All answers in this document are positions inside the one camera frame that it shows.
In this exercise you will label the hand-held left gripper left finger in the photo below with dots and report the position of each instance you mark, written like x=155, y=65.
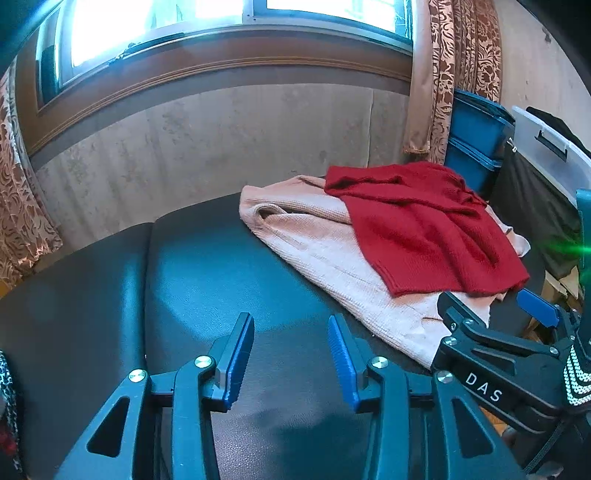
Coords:
x=238, y=364

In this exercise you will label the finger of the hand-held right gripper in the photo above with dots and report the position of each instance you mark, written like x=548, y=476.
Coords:
x=535, y=307
x=461, y=318

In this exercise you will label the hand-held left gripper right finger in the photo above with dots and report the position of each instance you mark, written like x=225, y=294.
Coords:
x=344, y=364

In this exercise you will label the red knit sweater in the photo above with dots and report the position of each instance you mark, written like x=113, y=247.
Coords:
x=415, y=221

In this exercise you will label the pink knit sweater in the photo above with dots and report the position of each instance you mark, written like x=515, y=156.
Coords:
x=314, y=244

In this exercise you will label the cardboard box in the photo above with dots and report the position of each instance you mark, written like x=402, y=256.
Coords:
x=561, y=284

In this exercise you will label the blue storage box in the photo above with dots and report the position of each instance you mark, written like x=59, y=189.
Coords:
x=475, y=124
x=466, y=166

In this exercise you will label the clear storage box white lid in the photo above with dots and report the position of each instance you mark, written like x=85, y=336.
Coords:
x=535, y=129

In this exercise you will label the dark cloth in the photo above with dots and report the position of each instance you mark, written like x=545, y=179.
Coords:
x=563, y=127

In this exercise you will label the brown floral curtain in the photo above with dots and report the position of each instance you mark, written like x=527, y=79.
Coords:
x=23, y=207
x=443, y=69

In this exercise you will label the wooden framed window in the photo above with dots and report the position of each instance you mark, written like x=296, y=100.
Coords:
x=161, y=23

